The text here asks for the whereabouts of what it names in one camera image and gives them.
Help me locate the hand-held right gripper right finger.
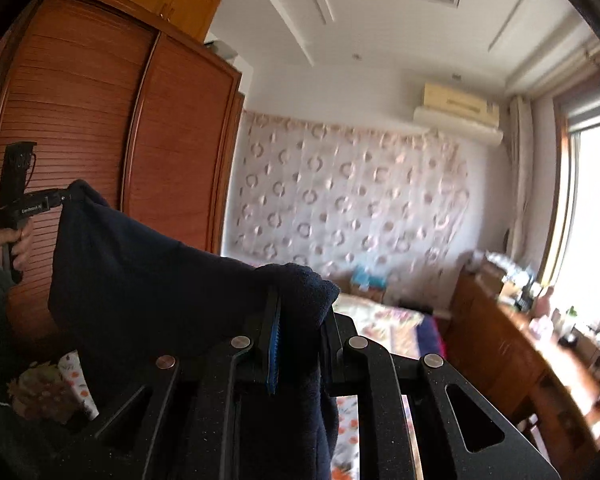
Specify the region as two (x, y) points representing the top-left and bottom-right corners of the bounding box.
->
(320, 311), (562, 480)

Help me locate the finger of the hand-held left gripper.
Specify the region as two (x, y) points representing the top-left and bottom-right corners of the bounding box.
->
(44, 186), (74, 210)

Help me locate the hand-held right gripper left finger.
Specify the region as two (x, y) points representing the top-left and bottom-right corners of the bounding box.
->
(80, 285), (283, 480)

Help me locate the navy printed t-shirt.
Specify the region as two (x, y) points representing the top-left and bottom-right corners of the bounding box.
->
(47, 180), (341, 480)

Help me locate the person's left hand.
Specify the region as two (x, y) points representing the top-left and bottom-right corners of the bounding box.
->
(0, 228), (33, 272)

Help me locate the small printed cardboard box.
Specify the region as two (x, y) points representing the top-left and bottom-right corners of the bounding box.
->
(351, 282), (389, 304)

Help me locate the orange fruit print sheet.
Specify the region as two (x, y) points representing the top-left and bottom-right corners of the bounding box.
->
(57, 352), (412, 480)

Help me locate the navy fleece blanket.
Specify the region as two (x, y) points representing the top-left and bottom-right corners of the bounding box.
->
(414, 312), (454, 362)

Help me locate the wooden slatted wardrobe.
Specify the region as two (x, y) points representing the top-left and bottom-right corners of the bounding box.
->
(0, 0), (246, 348)

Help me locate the sheer circle-patterned curtain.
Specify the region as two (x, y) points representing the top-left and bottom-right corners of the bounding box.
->
(222, 109), (471, 311)

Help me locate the long wooden sideboard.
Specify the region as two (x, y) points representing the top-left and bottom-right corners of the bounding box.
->
(440, 260), (600, 461)

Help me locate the brown cardboard box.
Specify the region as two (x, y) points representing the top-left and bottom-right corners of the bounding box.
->
(480, 262), (515, 294)

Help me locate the pile of papers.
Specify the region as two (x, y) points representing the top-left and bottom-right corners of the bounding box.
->
(472, 250), (512, 272)

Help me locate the pink tissue pack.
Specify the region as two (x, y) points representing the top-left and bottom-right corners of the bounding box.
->
(527, 317), (554, 339)

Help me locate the pink figurine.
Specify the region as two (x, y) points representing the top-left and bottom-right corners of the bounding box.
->
(535, 285), (557, 327)

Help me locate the white storage box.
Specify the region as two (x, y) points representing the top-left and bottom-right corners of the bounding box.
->
(205, 35), (239, 64)

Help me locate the gathered patterned window curtain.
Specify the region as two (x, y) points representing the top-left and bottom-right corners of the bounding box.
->
(505, 94), (534, 267)

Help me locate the bright window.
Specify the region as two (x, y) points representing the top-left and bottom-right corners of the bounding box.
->
(540, 80), (600, 343)

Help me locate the cream wall air conditioner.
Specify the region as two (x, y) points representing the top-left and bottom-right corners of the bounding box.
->
(412, 81), (505, 148)

